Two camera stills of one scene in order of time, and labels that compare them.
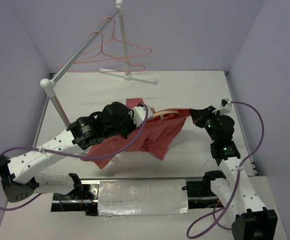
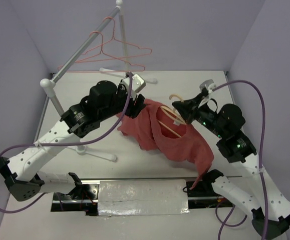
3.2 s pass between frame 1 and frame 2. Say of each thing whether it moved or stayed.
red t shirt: moved
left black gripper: moved
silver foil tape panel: stayed
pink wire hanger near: stayed
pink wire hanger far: stayed
